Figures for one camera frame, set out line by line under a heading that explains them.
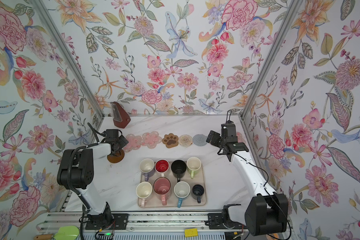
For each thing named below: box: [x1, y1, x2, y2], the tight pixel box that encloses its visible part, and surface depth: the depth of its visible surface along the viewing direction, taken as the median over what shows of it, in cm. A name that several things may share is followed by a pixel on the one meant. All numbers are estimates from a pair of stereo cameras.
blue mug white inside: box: [173, 181, 191, 208], surface depth 78 cm
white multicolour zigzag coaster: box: [178, 134, 193, 148], surface depth 108 cm
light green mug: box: [186, 156, 202, 179], surface depth 87 cm
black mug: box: [171, 159, 187, 183], surface depth 86 cm
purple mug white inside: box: [139, 158, 155, 182], surface depth 88 cm
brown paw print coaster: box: [162, 133, 179, 148], surface depth 109 cm
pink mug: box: [153, 177, 171, 206], surface depth 78 cm
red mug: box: [154, 159, 170, 177], surface depth 88 cm
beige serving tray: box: [140, 162, 207, 208], surface depth 82 cm
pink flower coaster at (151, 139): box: [141, 131, 163, 149], surface depth 109 cm
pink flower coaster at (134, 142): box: [123, 133, 142, 153], surface depth 106 cm
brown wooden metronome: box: [111, 101, 131, 129], surface depth 110 cm
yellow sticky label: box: [184, 228, 198, 238], surface depth 72 cm
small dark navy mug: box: [192, 184, 205, 204], surface depth 80 cm
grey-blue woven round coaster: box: [192, 134, 208, 147], surface depth 109 cm
